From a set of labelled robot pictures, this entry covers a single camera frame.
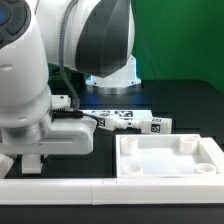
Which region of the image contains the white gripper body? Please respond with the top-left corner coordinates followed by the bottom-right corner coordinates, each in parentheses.
top-left (0, 95), bottom-right (97, 155)

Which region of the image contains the white square tabletop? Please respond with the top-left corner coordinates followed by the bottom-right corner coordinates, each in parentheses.
top-left (116, 134), bottom-right (224, 177)

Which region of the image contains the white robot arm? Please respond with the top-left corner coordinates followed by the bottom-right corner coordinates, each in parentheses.
top-left (0, 0), bottom-right (134, 154)

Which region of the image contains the white tag sheet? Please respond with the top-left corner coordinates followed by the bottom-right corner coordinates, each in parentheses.
top-left (84, 110), bottom-right (152, 120)

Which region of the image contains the white U-shaped fence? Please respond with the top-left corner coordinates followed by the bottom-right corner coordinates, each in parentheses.
top-left (0, 136), bottom-right (224, 205)

